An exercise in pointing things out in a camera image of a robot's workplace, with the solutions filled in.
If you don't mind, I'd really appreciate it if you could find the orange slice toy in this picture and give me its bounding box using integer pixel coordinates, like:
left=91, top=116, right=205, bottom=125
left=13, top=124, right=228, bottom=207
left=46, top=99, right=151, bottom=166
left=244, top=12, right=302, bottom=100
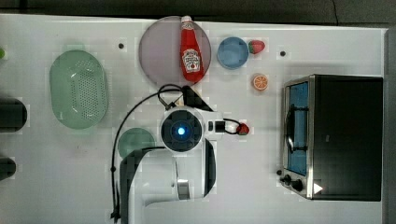
left=252, top=75, right=268, bottom=91

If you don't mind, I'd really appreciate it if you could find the red ketchup bottle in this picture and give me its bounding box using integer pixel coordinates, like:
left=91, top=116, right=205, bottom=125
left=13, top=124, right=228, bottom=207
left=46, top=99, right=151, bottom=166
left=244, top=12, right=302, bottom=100
left=179, top=16, right=205, bottom=83

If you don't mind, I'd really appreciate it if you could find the green oval colander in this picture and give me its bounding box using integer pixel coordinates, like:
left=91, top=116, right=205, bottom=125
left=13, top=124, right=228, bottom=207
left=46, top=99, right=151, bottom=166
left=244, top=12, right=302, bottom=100
left=49, top=49, right=108, bottom=130

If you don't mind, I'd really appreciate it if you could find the silver toaster oven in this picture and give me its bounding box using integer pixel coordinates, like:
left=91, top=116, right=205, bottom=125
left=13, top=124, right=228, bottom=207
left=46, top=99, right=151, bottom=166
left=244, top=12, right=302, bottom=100
left=277, top=75, right=384, bottom=202

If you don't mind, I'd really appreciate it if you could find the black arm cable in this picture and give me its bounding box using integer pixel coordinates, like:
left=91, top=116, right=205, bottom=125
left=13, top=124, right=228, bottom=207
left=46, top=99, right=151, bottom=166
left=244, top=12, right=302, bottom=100
left=109, top=83, right=185, bottom=224

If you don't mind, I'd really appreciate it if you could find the green small object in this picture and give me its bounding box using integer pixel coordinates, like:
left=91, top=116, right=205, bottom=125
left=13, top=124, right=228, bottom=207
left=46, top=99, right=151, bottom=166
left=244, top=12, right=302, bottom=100
left=0, top=49, right=6, bottom=59

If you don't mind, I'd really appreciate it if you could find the red strawberry toy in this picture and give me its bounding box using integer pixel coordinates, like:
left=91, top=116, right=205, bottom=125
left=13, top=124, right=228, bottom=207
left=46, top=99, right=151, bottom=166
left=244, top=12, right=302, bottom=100
left=247, top=40, right=265, bottom=54

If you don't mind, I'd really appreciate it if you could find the black cylinder cup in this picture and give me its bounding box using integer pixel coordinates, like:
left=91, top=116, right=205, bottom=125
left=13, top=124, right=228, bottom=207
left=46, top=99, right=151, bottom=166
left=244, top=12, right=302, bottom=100
left=0, top=98, right=27, bottom=133

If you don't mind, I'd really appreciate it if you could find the blue bowl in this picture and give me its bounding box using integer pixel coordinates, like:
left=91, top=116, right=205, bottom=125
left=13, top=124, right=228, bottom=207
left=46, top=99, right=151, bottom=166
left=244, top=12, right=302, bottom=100
left=217, top=36, right=249, bottom=69

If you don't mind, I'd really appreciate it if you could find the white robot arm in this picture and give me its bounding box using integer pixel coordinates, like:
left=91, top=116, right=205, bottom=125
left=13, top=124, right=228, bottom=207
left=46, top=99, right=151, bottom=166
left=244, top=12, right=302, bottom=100
left=120, top=106, right=225, bottom=224

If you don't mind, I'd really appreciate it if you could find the small green round plate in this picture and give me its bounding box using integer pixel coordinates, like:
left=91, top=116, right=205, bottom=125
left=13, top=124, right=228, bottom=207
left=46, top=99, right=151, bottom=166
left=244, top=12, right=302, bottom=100
left=119, top=128, right=155, bottom=158

